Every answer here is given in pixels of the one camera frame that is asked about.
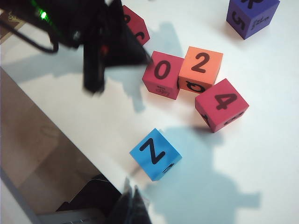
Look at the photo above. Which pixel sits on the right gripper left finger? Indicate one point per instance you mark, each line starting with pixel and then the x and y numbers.
pixel 121 210

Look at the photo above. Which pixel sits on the orange block with 2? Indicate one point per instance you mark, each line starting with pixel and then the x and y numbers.
pixel 201 67

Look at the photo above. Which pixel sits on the blue block with L 3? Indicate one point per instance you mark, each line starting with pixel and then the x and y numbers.
pixel 154 156

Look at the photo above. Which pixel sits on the red block with 0 B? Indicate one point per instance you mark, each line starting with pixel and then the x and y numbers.
pixel 161 74

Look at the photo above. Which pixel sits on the black equipment box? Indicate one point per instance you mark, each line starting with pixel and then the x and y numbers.
pixel 93 193

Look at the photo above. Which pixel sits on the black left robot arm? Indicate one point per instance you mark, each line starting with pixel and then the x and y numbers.
pixel 58 18

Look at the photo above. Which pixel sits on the red block with 4 Y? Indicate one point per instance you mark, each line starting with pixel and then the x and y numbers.
pixel 222 105

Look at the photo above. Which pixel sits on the purple block with R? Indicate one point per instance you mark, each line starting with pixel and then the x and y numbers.
pixel 252 18

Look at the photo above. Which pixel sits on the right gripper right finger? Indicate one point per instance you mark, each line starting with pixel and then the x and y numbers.
pixel 140 210

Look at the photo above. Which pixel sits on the yellow patterned box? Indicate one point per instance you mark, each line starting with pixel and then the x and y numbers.
pixel 9 25

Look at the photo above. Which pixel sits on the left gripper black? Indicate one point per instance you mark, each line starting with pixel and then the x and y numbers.
pixel 93 70

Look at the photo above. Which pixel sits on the red block with 5 C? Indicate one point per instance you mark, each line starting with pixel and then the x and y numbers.
pixel 137 25

